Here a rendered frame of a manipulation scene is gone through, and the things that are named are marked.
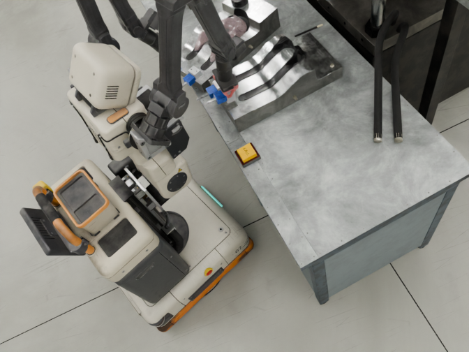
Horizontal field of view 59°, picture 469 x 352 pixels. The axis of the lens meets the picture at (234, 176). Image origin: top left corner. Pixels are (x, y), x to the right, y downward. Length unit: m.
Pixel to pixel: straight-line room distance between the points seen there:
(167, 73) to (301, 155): 0.66
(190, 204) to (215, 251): 0.31
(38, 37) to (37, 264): 2.20
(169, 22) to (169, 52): 0.09
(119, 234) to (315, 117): 0.91
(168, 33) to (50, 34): 3.16
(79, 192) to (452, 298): 1.77
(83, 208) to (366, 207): 1.05
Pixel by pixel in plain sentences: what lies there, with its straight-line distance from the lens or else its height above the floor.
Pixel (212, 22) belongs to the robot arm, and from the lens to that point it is 1.30.
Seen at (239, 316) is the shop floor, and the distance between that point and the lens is 2.29.
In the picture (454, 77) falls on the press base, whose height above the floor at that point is 0.19.
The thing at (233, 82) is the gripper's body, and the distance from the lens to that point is 1.59.
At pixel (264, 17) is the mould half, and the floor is 0.91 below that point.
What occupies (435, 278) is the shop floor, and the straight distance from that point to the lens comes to 2.33.
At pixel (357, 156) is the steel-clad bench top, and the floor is 0.80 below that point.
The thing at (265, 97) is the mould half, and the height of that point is 0.88.
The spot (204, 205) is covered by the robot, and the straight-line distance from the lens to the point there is 2.22.
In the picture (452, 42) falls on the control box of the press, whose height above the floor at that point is 0.80.
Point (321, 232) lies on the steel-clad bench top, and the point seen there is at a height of 0.80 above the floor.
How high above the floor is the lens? 2.20
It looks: 58 degrees down
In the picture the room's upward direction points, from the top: 25 degrees counter-clockwise
